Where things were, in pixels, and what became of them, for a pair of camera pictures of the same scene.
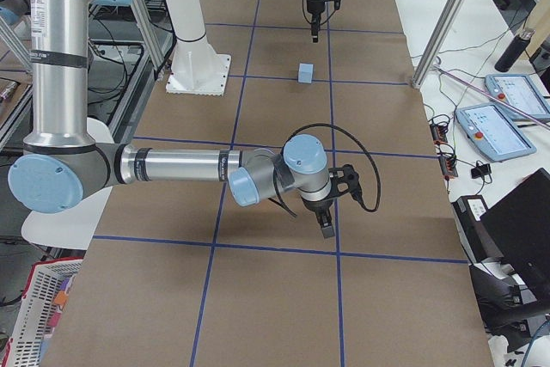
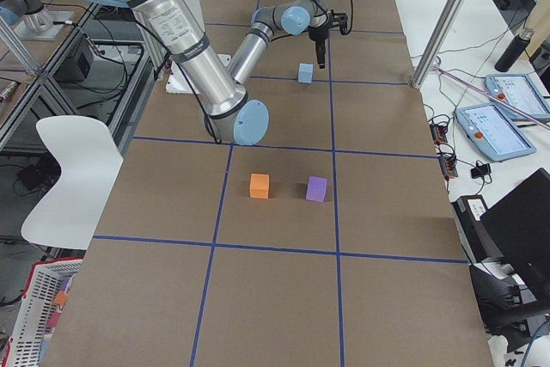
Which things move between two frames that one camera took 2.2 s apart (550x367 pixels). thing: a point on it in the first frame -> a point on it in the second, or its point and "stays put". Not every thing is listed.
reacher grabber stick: (494, 94) stays put
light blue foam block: (305, 73) stays put
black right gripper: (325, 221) -> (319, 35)
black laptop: (519, 224) stays put
